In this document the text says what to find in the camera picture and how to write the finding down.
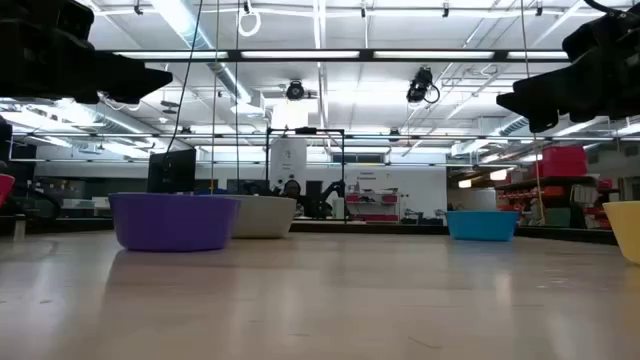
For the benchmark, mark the person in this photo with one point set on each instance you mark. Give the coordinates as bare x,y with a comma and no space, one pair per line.
291,192

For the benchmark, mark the black metal frame stand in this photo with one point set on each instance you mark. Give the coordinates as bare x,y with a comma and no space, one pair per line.
306,131

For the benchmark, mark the white plastic bowl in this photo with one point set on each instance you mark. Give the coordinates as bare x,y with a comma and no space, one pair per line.
267,217

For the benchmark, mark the round black overhead camera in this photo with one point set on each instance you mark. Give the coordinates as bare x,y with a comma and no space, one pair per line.
295,91

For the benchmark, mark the yellow plastic bowl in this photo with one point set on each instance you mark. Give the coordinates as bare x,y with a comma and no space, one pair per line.
627,230

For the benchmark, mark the black computer monitor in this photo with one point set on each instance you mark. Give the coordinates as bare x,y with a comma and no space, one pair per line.
172,172

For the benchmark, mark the white pillar with sign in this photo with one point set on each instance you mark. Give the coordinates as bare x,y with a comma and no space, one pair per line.
288,160

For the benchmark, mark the black overhead light bar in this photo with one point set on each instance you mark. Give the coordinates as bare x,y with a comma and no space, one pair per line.
367,55

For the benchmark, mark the purple plastic bowl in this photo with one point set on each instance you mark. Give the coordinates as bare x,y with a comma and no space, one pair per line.
172,222

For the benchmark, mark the blue plastic bowl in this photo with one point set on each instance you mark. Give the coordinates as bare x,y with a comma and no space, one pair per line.
481,226

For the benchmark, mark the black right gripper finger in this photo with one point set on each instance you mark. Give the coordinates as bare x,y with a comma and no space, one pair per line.
535,100
587,116

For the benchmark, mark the storage shelf with red bins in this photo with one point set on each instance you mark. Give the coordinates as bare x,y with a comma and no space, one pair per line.
560,200

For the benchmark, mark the black table edge rail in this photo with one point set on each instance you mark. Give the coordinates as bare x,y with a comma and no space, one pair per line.
380,228

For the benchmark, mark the red plastic bowl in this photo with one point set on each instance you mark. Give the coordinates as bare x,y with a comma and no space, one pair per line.
5,190

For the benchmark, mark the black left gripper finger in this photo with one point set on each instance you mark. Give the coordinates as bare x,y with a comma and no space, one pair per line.
130,80

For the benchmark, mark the red storage bin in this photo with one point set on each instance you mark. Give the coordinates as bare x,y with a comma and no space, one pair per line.
564,161

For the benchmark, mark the small rack with red bins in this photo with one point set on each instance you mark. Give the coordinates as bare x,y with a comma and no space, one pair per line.
372,205

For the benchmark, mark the black background robot arm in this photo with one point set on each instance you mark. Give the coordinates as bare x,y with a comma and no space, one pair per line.
325,200

